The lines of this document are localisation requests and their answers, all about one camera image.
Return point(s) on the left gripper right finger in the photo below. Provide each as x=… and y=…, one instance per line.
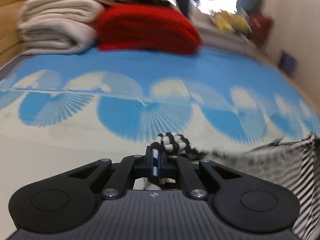
x=182, y=171

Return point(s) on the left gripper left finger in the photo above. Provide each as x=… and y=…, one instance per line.
x=122, y=175

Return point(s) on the black white striped garment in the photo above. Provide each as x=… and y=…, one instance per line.
x=293, y=165

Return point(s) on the blue patterned bed sheet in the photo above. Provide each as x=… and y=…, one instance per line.
x=60, y=111

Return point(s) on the red folded blanket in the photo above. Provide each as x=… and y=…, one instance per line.
x=146, y=27

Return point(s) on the yellow plush toy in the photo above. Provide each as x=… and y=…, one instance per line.
x=232, y=23

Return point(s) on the cream folded quilt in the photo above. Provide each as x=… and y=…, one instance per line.
x=58, y=26

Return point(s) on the dark red cushion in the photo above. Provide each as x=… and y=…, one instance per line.
x=261, y=27

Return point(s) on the purple bag by wall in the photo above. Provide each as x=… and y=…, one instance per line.
x=287, y=63

